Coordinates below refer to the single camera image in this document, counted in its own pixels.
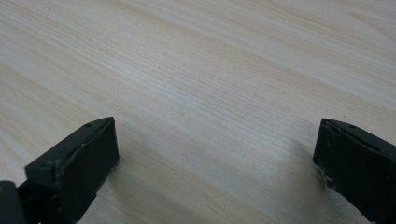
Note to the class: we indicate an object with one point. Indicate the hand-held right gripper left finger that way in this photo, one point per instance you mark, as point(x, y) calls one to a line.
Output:
point(84, 165)

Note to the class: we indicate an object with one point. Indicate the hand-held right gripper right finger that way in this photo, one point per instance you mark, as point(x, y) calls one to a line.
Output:
point(358, 165)

